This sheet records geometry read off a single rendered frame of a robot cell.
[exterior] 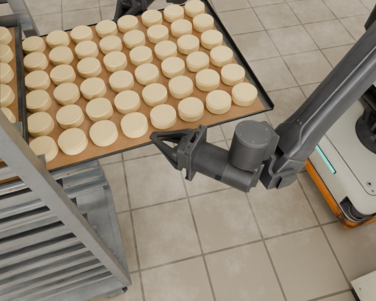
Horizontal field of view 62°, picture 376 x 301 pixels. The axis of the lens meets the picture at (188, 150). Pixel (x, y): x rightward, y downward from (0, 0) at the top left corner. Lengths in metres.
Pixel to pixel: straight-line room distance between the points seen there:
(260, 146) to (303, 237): 1.22
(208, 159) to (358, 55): 0.28
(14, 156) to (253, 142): 0.34
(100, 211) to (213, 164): 1.03
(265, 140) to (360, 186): 1.09
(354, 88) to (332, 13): 2.43
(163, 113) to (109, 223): 0.94
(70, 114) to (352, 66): 0.49
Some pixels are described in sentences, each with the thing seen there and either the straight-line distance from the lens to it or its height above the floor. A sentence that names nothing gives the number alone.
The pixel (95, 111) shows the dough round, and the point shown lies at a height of 1.03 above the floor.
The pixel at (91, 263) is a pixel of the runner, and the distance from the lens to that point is 1.16.
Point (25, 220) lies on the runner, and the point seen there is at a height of 0.88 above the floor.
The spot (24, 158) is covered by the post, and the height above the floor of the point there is 1.12.
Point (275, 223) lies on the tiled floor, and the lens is 1.65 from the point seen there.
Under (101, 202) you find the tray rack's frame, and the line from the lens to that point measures 1.52.
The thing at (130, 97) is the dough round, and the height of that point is 1.03.
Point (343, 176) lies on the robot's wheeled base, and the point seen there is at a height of 0.27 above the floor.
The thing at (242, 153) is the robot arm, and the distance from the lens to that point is 0.48.
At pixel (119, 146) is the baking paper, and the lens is 0.60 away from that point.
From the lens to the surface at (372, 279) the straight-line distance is 1.44.
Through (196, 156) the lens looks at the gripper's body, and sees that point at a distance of 0.54.
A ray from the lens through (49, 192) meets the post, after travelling 0.59.
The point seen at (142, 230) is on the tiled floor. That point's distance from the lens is 1.59.
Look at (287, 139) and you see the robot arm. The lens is 0.55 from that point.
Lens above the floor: 1.49
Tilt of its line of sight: 57 degrees down
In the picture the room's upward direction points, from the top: straight up
